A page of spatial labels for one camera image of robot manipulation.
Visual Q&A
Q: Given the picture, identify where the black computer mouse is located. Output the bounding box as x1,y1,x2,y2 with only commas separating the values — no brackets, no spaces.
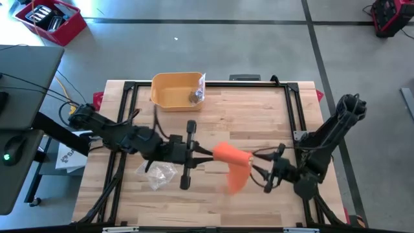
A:
2,135,28,166

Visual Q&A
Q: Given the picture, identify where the yellow plastic bin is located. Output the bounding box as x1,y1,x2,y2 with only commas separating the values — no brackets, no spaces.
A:
150,71,207,113

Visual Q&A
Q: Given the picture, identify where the silver bracket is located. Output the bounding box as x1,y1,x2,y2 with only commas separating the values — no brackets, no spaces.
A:
283,227,321,233
102,226,140,233

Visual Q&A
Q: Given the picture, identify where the red and black equipment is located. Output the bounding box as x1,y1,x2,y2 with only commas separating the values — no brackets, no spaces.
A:
370,0,414,39

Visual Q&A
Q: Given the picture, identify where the orange elastic bandage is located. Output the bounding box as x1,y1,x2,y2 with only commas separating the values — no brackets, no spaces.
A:
212,141,254,195

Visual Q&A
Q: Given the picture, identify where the red plastic crate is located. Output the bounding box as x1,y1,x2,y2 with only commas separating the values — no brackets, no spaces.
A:
14,0,88,47

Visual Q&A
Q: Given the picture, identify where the grey metal bar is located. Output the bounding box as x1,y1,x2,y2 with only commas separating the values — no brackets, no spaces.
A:
400,87,414,122

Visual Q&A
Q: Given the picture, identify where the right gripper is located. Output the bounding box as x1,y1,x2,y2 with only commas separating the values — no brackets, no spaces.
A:
252,144,300,194

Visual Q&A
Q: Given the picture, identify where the yellow cable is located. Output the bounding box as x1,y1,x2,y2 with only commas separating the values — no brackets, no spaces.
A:
54,74,78,116

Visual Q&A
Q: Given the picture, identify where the white printed box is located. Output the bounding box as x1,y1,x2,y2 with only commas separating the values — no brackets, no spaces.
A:
54,131,90,174

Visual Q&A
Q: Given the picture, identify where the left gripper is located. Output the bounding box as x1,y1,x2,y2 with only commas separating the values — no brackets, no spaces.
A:
163,120,216,190

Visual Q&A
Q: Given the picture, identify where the brown elastic bandage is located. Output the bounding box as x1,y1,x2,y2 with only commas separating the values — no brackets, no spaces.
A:
188,91,202,105

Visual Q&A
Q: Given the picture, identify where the grey desk base with caster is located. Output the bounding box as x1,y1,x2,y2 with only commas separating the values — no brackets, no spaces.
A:
24,135,85,208

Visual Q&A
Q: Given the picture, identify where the black desk support beam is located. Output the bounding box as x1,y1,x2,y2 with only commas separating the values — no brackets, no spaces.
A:
32,111,91,156

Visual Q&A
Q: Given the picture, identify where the dark desk top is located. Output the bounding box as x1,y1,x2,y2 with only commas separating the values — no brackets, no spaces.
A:
0,129,45,216

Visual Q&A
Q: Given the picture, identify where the grey desk top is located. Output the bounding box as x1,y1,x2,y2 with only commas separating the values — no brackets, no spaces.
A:
0,44,65,130

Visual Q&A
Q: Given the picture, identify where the clear plastic bag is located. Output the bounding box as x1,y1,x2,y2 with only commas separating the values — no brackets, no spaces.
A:
135,161,179,191
187,73,207,106

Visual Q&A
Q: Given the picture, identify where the black aluminium table frame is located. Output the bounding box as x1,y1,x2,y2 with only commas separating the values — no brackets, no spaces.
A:
76,80,349,227

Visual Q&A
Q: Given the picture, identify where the black case with silver parts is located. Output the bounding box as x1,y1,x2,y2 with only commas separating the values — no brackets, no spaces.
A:
25,5,65,33

